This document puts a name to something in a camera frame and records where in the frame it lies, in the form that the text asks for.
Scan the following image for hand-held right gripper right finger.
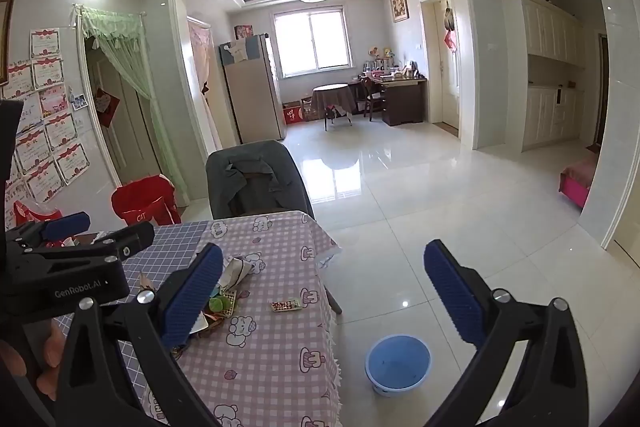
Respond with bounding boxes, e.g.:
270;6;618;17
424;239;591;427

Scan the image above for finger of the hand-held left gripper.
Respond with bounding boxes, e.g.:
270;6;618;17
5;212;92;253
30;221;156;265

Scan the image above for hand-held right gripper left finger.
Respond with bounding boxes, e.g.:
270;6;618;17
50;243;224;427

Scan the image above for blue plastic basin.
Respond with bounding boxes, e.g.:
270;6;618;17
365;334;432;394

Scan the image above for person's left hand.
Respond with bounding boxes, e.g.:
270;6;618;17
0;321;68;403

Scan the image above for large red bag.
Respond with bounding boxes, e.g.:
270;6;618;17
111;174;182;227

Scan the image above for blue grid tablecloth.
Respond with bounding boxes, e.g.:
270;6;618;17
52;221;213;403

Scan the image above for small red bag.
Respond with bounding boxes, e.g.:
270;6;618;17
12;201;66;228

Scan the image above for pink checked bear tablecloth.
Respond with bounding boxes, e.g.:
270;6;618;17
140;210;343;427

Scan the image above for dark dining chair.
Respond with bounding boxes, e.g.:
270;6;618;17
227;172;283;217

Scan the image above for wooden dining table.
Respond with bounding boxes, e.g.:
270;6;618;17
324;284;344;315

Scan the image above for red square door decoration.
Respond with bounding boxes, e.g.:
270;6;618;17
94;88;121;128

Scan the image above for grey jacket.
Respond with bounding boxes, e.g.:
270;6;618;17
206;140;316;222

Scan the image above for pink bench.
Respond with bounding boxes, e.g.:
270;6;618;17
559;157;596;210

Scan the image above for beige refrigerator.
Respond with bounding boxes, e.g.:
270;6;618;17
218;33;287;145

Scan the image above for pink door curtain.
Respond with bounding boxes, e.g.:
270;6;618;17
187;19;223;152

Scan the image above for dark wooden desk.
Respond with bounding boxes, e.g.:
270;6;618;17
372;77;428;126

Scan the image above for green lace curtain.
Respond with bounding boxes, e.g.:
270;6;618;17
75;4;191;202

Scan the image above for white door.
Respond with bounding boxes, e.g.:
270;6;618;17
435;0;461;128

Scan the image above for brown wooden chair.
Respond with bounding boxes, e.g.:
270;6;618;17
359;77;388;122

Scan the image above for round table with brown cloth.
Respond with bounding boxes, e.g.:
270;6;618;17
311;84;357;131

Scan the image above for row of desk ornaments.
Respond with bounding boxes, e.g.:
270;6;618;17
362;47;423;80

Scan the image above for dark wooden door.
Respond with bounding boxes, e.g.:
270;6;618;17
597;34;611;148

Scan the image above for white framed window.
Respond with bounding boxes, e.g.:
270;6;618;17
272;9;351;78

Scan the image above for group of wall certificates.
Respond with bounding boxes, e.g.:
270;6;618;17
0;27;91;228

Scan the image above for wooden wall frame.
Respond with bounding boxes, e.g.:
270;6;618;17
0;0;16;82

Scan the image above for white wall cabinets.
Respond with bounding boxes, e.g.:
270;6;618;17
498;0;586;152

